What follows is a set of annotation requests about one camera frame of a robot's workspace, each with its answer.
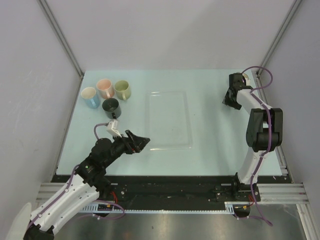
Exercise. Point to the aluminium frame post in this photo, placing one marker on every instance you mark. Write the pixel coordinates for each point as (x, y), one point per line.
(289, 17)
(49, 15)

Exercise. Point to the orange pink mug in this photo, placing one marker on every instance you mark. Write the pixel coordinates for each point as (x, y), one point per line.
(105, 88)

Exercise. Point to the left aluminium frame post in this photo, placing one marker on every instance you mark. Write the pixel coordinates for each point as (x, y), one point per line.
(49, 15)

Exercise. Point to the clear plastic tray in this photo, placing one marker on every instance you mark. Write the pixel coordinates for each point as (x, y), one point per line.
(167, 121)

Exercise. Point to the dark grey mug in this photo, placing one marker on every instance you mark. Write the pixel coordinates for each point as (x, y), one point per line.
(112, 108)

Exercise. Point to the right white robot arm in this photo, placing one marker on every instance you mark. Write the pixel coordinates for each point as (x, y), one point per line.
(264, 129)

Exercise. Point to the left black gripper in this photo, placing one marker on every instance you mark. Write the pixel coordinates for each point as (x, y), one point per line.
(133, 143)

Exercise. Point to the white slotted cable duct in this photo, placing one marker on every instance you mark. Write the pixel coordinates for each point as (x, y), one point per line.
(104, 208)

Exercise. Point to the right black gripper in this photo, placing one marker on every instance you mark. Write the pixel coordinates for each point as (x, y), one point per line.
(226, 101)

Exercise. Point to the blue mug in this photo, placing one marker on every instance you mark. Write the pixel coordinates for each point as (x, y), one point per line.
(90, 97)

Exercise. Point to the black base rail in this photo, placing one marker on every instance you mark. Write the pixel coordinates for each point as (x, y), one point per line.
(179, 192)

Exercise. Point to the right aluminium frame post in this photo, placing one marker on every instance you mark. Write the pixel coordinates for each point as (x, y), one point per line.
(289, 17)

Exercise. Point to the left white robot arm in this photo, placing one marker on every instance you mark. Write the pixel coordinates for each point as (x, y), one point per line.
(86, 184)

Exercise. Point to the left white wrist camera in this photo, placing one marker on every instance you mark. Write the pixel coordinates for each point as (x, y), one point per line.
(112, 128)

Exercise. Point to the green mug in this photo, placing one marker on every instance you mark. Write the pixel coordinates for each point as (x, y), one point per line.
(122, 90)

